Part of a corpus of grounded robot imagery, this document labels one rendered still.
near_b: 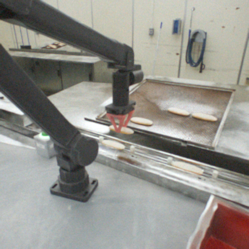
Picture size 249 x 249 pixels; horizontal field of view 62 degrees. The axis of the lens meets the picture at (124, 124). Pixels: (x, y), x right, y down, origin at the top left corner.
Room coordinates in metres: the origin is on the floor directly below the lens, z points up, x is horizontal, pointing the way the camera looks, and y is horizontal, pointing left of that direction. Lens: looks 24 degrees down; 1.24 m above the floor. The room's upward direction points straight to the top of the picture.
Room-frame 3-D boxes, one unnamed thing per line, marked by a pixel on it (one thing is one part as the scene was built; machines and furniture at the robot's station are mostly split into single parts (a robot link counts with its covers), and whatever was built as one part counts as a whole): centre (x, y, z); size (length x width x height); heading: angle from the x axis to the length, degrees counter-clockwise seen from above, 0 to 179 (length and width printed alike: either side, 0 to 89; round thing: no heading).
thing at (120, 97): (0.67, 0.01, 1.04); 0.10 x 0.07 x 0.07; 149
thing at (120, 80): (0.68, 0.01, 1.10); 0.07 x 0.06 x 0.07; 144
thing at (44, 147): (0.69, 0.28, 0.84); 0.08 x 0.08 x 0.11; 58
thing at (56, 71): (4.65, 1.44, 0.51); 3.00 x 1.26 x 1.03; 58
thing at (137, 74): (0.71, -0.01, 1.13); 0.11 x 0.09 x 0.12; 144
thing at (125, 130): (0.67, 0.01, 0.93); 0.10 x 0.04 x 0.01; 59
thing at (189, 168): (0.54, -0.20, 0.86); 0.10 x 0.04 x 0.01; 58
